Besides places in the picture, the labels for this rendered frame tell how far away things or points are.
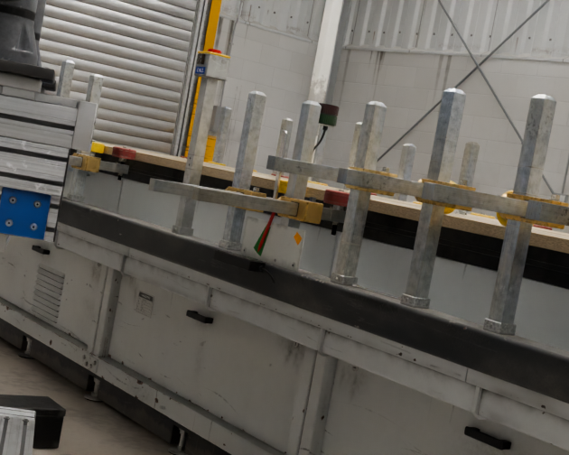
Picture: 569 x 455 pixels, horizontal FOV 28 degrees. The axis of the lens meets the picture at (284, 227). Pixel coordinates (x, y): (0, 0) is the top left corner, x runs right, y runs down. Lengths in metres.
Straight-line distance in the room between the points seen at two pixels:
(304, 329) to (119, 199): 1.48
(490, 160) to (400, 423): 8.82
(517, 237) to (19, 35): 1.00
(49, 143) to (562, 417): 1.06
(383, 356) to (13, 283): 2.66
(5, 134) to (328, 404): 1.28
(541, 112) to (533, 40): 9.27
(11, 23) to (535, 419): 1.21
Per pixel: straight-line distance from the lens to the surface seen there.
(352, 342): 2.59
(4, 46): 2.12
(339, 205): 2.80
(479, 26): 11.94
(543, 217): 1.83
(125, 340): 3.97
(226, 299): 3.03
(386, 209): 2.79
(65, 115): 2.12
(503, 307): 2.22
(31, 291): 4.74
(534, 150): 2.22
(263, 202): 2.69
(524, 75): 11.44
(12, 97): 2.12
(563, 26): 11.31
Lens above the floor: 0.94
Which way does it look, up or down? 3 degrees down
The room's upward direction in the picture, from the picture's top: 10 degrees clockwise
